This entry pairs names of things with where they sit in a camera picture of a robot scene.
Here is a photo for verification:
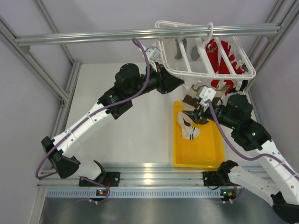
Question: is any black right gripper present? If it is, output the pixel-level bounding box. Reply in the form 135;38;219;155
183;102;238;129

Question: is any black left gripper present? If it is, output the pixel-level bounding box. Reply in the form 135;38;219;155
128;62;184;99

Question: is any brown beige ribbed sock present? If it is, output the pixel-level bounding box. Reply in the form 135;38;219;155
181;85;228;111

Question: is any white plastic clip hanger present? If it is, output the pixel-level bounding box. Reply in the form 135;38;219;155
157;22;256;89

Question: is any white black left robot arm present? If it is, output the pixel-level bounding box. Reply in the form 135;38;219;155
42;63;185;185

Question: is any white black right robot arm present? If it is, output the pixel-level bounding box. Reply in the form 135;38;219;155
183;94;299;224

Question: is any white striped sock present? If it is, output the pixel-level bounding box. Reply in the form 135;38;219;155
176;112;201;140

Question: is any grey sock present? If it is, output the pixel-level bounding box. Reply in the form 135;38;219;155
175;38;187;60

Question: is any yellow plastic tray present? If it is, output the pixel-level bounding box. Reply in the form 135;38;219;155
173;101;225;171

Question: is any red christmas sock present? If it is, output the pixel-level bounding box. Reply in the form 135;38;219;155
205;38;246;88

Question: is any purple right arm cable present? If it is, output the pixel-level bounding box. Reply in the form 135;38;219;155
206;100;299;175

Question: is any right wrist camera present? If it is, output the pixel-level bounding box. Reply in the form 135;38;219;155
199;86;216;107

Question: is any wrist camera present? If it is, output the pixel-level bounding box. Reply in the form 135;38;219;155
199;86;216;107
146;47;161;62

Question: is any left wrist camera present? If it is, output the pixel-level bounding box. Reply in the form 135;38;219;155
146;47;161;62

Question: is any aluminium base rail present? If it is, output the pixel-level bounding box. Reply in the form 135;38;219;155
37;162;271;189

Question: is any slotted cable duct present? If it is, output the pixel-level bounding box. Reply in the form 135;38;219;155
46;189;234;198

